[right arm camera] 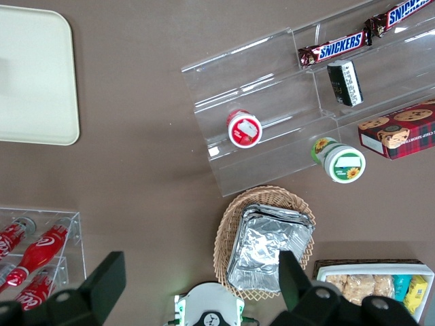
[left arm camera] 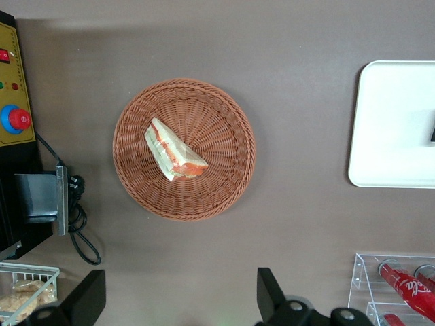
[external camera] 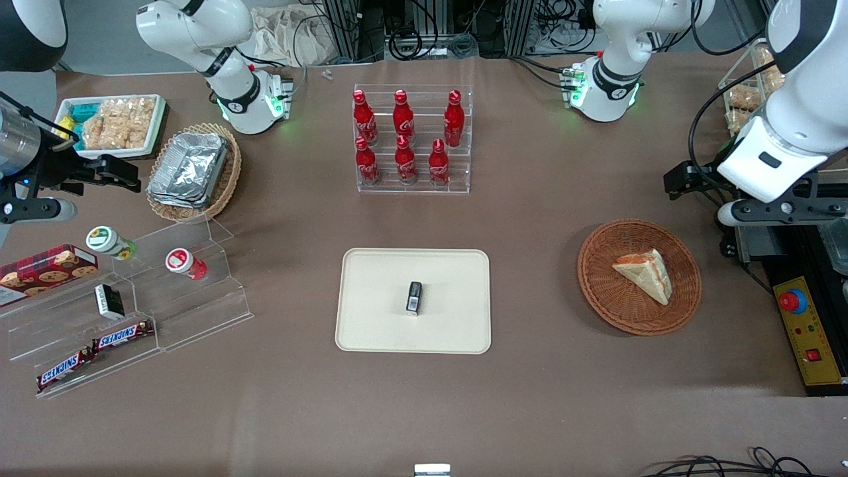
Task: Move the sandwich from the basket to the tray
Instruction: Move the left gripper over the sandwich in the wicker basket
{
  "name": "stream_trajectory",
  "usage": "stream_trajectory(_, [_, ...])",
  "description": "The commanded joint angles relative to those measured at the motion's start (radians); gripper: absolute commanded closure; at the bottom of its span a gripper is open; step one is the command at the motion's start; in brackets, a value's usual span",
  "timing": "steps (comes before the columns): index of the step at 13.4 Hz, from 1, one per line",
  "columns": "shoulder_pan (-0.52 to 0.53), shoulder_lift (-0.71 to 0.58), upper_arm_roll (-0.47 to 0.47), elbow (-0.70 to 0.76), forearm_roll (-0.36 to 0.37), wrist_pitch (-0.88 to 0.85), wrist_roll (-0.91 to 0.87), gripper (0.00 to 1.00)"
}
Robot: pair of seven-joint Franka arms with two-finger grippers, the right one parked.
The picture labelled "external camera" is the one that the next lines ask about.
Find oval tan wicker basket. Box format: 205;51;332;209
145;123;242;223

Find cup with red lid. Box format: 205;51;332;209
165;248;208;281

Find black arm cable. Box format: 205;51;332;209
688;78;772;199

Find triangle sandwich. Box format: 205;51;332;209
611;248;674;306

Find clear acrylic step display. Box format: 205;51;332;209
0;218;254;399

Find snickers chocolate bar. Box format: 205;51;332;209
36;348;94;392
91;320;155;352

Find cup with green sunflower lid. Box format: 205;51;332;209
86;225;137;261

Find yellow emergency stop box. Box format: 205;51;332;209
772;276;847;388

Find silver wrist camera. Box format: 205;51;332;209
0;195;78;225
717;197;848;227

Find round brown wicker basket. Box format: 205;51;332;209
577;219;703;337

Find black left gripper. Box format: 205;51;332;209
664;162;739;201

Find coiled black cable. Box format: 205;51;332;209
388;28;423;62

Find clear acrylic snack rack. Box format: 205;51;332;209
718;38;790;137

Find crumpled beige cloth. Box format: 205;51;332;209
251;5;329;68

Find black floor cables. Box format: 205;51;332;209
651;447;848;477

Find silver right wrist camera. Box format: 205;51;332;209
0;195;78;225

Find aluminium profile frame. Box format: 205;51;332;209
502;0;539;58
321;0;386;64

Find red cola bottle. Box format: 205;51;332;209
392;89;416;144
394;134;419;186
428;138;451;188
352;89;379;147
354;136;382;187
443;90;466;148

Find white rectangular snack tray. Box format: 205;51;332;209
52;94;168;160

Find beige plastic tray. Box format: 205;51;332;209
335;248;492;354

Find stacked aluminium foil trays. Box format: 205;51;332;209
146;132;230;210

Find clear acrylic bottle rack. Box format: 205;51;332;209
352;83;473;195

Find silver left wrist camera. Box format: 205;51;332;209
717;197;848;227

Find red cookie box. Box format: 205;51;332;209
0;244;99;307

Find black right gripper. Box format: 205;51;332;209
23;146;142;195

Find clear plastic container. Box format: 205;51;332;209
821;219;848;276

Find bag of rice crackers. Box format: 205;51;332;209
80;97;158;151

